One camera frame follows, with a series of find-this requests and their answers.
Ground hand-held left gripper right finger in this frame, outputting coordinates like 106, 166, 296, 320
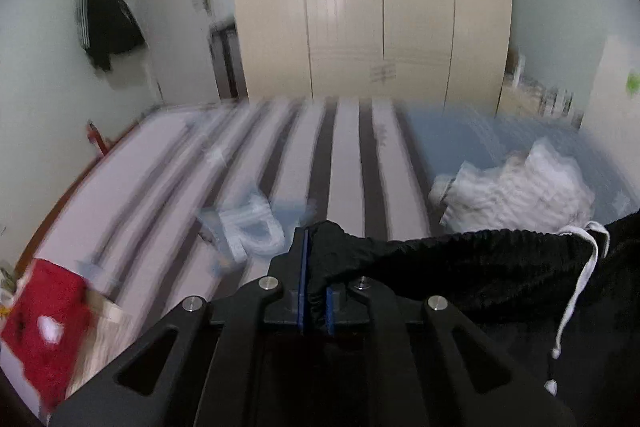
322, 274, 578, 427

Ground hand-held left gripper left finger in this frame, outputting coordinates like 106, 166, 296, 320
48, 227, 313, 427

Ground black pants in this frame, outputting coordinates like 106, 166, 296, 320
305, 212, 640, 427

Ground clear plastic bag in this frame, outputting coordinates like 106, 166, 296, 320
197, 194, 286, 265

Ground striped bed sheet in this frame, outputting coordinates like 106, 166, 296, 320
0, 97, 640, 408

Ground beige bag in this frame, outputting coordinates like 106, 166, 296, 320
65, 289, 133, 400

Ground white crumpled garment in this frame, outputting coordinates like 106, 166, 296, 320
427, 139, 598, 233

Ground dark narrow cabinet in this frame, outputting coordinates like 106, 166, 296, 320
207, 19, 249, 101

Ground small red object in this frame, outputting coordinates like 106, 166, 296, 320
86, 121, 109, 156

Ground red cloth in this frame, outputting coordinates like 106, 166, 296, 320
0, 257, 93, 413

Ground cream wardrobe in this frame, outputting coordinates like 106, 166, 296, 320
222, 0, 513, 115

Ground black striped jacket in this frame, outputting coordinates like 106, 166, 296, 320
75, 0, 148, 72

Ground white door panel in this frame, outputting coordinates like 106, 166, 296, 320
580, 34, 640, 148

